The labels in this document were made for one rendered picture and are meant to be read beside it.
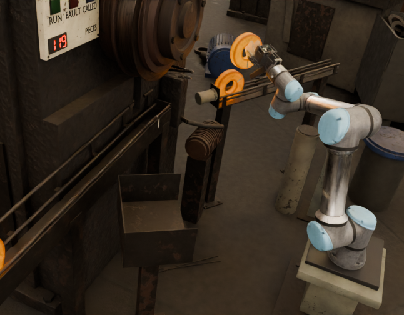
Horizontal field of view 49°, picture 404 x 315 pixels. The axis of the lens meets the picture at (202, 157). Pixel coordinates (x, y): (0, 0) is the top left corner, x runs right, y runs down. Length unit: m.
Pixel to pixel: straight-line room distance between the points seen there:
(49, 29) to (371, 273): 1.44
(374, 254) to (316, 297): 0.30
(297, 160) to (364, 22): 2.01
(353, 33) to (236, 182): 1.96
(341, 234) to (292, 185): 0.77
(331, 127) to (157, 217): 0.64
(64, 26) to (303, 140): 1.34
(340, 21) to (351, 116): 2.65
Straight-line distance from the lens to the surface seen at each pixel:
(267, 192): 2.65
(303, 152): 2.29
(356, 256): 1.84
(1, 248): 1.24
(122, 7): 1.42
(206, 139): 2.01
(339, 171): 1.58
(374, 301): 1.84
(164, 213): 1.45
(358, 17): 4.08
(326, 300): 1.97
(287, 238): 2.38
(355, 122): 1.53
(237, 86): 2.14
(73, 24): 1.38
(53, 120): 1.39
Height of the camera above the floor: 1.56
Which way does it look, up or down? 33 degrees down
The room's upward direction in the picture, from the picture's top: 9 degrees clockwise
